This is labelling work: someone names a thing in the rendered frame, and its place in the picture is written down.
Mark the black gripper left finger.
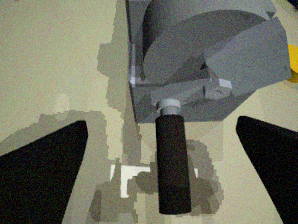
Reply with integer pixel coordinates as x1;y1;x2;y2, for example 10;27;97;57
0;120;89;224

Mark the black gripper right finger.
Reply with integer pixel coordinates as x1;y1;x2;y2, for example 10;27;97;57
235;116;298;224

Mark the yellow short cylinder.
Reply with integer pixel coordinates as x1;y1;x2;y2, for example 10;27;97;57
289;44;298;83

